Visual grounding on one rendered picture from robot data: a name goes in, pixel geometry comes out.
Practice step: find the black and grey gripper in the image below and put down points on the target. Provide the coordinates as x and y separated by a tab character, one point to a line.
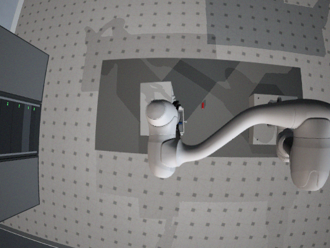
178	106

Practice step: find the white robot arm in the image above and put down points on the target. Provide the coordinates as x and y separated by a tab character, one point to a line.
303	138

